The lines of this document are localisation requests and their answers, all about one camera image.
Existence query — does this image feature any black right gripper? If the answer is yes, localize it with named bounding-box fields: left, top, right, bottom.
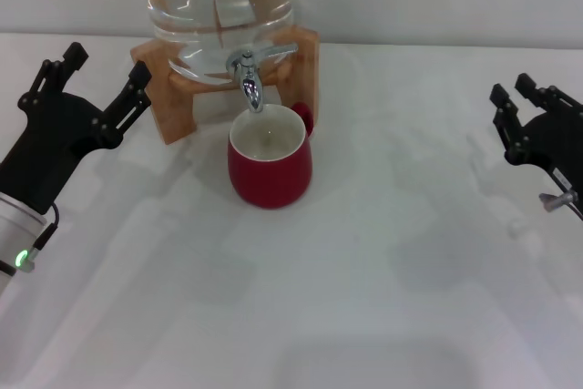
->
left=489, top=72, right=583, bottom=209

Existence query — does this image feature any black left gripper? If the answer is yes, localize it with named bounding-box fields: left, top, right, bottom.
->
left=0, top=41, right=153, bottom=216

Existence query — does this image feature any chrome faucet with lever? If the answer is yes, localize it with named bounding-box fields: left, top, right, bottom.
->
left=226, top=41, right=300, bottom=114

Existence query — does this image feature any red cup white inside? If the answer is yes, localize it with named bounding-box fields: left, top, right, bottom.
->
left=227, top=101, right=316, bottom=210

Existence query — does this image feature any wooden dispenser stand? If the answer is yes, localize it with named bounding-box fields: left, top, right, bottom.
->
left=130, top=26, right=321, bottom=146

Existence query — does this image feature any metal wing bolt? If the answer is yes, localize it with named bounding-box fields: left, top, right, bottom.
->
left=538, top=190, right=579, bottom=213

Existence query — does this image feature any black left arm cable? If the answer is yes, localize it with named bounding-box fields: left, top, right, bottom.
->
left=29, top=201, right=62, bottom=257

